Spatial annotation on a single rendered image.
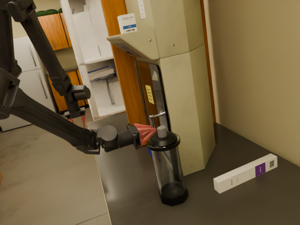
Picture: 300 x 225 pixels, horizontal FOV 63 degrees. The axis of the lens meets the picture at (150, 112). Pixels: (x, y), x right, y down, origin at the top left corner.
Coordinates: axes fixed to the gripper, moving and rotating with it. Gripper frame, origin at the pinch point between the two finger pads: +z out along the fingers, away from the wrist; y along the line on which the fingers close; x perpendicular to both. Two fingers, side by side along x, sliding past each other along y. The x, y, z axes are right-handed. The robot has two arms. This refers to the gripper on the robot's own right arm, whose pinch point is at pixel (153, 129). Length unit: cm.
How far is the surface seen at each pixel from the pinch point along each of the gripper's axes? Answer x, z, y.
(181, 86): -15.7, 11.6, -4.2
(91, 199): 131, -42, 124
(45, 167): 144, -95, 231
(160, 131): -7.6, -2.1, -15.2
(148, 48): -31.0, 2.3, -2.2
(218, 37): -22, 49, 28
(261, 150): 19.9, 42.7, -10.7
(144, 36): -34.7, 1.9, -1.7
